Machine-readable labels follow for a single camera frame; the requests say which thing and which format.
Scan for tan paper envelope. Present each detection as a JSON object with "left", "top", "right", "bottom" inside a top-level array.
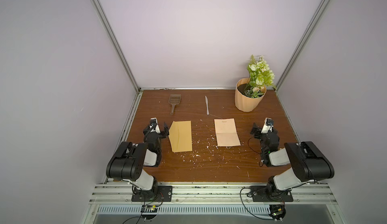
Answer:
[{"left": 169, "top": 121, "right": 192, "bottom": 153}]

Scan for cream letter paper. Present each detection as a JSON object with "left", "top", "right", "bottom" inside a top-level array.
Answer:
[{"left": 214, "top": 118, "right": 240, "bottom": 147}]

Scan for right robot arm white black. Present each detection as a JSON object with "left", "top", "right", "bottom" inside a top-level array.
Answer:
[{"left": 251, "top": 118, "right": 335, "bottom": 196}]

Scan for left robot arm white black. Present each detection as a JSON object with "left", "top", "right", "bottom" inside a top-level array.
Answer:
[{"left": 105, "top": 118, "right": 169, "bottom": 196}]

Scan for ribbed beige flower pot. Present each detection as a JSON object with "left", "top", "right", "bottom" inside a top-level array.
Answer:
[{"left": 235, "top": 78, "right": 267, "bottom": 112}]

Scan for brown plastic slotted scoop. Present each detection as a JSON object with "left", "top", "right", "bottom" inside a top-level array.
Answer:
[{"left": 168, "top": 94, "right": 181, "bottom": 115}]

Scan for white plastic knife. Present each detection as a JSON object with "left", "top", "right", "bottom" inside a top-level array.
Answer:
[{"left": 205, "top": 96, "right": 210, "bottom": 115}]

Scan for green white artificial flowers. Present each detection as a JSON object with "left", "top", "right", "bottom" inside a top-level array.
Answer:
[{"left": 242, "top": 55, "right": 275, "bottom": 99}]

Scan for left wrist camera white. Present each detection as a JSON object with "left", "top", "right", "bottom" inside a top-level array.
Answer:
[{"left": 150, "top": 118, "right": 161, "bottom": 134}]

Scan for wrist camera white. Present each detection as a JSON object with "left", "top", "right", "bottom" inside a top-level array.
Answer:
[
  {"left": 261, "top": 118, "right": 274, "bottom": 134},
  {"left": 150, "top": 118, "right": 161, "bottom": 134}
]

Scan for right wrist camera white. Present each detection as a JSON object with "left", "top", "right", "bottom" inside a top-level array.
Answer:
[{"left": 261, "top": 118, "right": 274, "bottom": 134}]

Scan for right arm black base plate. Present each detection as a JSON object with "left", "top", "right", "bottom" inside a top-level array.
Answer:
[{"left": 247, "top": 186, "right": 294, "bottom": 202}]

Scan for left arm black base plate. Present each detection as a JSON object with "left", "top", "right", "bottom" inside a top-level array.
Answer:
[{"left": 131, "top": 186, "right": 173, "bottom": 202}]

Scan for right controller board with cable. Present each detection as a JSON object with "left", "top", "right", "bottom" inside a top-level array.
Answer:
[{"left": 239, "top": 187, "right": 287, "bottom": 222}]

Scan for controller board with cable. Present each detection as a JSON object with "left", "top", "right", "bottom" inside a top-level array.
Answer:
[
  {"left": 239, "top": 187, "right": 287, "bottom": 222},
  {"left": 123, "top": 205, "right": 160, "bottom": 224}
]

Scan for left controller board with cable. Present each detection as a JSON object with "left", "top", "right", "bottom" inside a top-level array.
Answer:
[{"left": 123, "top": 205, "right": 160, "bottom": 224}]

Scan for aluminium front rail frame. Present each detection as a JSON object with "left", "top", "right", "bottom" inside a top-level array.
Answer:
[{"left": 81, "top": 181, "right": 347, "bottom": 224}]

